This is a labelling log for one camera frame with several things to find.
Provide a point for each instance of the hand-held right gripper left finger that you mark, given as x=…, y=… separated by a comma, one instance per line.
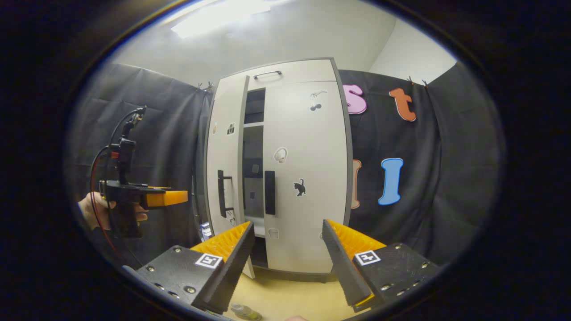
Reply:
x=232, y=267

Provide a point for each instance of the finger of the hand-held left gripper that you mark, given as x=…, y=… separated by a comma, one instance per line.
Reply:
x=167, y=198

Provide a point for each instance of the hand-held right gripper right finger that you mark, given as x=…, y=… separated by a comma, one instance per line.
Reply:
x=343, y=267

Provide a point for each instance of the clear bottle with green label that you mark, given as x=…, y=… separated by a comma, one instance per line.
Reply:
x=247, y=313

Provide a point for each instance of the white cabinet door phone sticker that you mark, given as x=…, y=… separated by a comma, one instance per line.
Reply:
x=225, y=147

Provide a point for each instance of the white cabinet shelf board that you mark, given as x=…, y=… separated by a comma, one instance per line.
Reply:
x=253, y=124

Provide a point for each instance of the white and grey cabinet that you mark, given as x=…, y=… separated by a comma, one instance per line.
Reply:
x=253, y=107

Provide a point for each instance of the small blue white box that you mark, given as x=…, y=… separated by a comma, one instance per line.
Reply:
x=205, y=231

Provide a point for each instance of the black backdrop cloth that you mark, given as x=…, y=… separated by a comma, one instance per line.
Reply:
x=169, y=133
x=446, y=178

